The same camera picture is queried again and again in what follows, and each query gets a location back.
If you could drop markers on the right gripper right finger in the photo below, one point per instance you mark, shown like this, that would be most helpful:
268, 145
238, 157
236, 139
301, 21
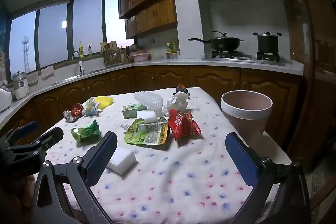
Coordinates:
291, 203

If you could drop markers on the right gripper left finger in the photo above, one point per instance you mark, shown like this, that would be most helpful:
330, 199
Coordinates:
50, 201

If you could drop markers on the green snack bag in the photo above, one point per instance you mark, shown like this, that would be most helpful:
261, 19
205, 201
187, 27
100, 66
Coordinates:
88, 134

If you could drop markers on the pale wrapper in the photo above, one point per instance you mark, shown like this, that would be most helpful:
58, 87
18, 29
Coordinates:
91, 108

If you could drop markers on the white sponge block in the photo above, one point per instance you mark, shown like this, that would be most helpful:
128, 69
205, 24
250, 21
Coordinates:
148, 116
121, 161

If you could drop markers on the red snack bag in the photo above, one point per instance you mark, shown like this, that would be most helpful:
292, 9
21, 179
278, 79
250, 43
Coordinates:
182, 125

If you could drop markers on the white tissue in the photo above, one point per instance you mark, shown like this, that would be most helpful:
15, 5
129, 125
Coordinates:
180, 101

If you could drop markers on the green yellow spout pouch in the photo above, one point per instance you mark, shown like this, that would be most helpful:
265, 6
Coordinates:
141, 133

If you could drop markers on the dark wrapper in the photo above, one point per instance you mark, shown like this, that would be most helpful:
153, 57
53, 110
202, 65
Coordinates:
181, 88

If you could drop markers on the green milk carton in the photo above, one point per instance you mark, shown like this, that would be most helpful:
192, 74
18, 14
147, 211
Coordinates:
130, 111

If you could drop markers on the pink white trash bin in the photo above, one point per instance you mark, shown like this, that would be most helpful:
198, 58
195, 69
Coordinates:
248, 112

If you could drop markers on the kitchen faucet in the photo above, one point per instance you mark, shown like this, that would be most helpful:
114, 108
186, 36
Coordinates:
81, 68

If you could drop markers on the lower wooden cabinets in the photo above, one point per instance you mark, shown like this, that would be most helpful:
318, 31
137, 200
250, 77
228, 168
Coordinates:
47, 108

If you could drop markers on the rice cooker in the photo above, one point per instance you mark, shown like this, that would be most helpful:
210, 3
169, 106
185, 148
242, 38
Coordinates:
20, 85

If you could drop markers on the crushed red can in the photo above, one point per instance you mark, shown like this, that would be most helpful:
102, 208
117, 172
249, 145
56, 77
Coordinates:
74, 114

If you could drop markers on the floral white tablecloth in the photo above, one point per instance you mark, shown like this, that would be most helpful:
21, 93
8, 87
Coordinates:
189, 181

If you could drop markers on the yellow sponge cloth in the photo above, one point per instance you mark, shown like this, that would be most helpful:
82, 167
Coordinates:
103, 101

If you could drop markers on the white countertop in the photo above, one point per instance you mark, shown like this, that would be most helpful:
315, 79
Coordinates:
288, 66

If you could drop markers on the gas stove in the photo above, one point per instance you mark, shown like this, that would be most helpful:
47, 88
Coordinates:
238, 57

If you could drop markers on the yellow detergent bottle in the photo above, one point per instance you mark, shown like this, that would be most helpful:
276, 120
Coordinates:
81, 50

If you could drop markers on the white pump bottle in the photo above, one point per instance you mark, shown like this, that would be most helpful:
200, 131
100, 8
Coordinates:
89, 50

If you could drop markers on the black stock pot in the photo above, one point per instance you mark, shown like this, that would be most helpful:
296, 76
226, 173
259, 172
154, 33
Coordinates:
267, 43

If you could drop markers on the black wok with lid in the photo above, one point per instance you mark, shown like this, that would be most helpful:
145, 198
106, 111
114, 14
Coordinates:
222, 43

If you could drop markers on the dish rack with utensils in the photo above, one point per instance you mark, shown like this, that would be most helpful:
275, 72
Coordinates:
111, 54

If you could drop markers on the oil bottles on rack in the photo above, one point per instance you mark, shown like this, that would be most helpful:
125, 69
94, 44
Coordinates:
172, 50

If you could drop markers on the pink basin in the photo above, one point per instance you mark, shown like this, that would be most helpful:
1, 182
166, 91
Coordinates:
140, 56

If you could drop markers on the window frame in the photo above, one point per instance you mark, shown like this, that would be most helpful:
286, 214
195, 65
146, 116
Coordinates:
49, 36

